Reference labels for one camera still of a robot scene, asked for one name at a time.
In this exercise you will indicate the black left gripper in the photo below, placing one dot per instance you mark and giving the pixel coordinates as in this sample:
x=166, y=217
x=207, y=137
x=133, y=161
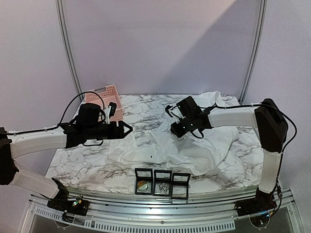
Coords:
x=119, y=134

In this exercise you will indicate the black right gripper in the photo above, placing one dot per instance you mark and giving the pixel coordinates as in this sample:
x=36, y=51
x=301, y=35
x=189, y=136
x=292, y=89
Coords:
x=177, y=128

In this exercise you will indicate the white button shirt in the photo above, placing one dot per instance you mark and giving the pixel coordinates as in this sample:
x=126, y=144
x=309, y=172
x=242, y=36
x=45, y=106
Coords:
x=152, y=142

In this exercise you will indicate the green red round brooch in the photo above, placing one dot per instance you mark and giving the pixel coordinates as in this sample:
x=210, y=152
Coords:
x=144, y=186

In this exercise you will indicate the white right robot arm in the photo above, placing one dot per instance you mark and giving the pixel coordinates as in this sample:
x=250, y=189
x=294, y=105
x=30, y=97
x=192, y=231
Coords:
x=272, y=130

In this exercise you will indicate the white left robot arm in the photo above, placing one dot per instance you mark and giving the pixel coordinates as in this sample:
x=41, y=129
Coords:
x=14, y=145

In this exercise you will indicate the pink plastic basket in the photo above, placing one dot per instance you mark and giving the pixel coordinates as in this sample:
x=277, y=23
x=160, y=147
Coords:
x=108, y=94

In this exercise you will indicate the left black display case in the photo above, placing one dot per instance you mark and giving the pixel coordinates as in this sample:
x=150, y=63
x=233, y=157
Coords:
x=144, y=174

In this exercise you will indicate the black display case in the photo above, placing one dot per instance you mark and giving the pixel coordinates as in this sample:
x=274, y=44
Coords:
x=162, y=176
x=180, y=186
x=144, y=174

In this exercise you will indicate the middle black display case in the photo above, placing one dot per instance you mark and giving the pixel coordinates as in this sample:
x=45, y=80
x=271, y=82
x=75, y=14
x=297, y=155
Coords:
x=162, y=176

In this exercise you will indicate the right black display case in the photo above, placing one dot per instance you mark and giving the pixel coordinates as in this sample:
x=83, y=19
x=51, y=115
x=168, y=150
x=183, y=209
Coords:
x=180, y=186

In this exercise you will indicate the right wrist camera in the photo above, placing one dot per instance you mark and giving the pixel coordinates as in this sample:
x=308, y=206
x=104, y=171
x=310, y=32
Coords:
x=170, y=110

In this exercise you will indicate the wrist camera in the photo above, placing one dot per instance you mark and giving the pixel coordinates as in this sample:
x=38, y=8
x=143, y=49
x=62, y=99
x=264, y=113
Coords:
x=170, y=110
x=110, y=111

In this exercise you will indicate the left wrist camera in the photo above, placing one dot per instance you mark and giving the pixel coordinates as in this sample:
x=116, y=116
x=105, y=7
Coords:
x=110, y=111

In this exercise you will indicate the aluminium front rail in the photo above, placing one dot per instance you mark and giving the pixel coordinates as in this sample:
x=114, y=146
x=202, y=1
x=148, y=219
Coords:
x=130, y=213

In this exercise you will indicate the left aluminium frame post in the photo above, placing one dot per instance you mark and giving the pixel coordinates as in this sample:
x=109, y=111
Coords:
x=66, y=43

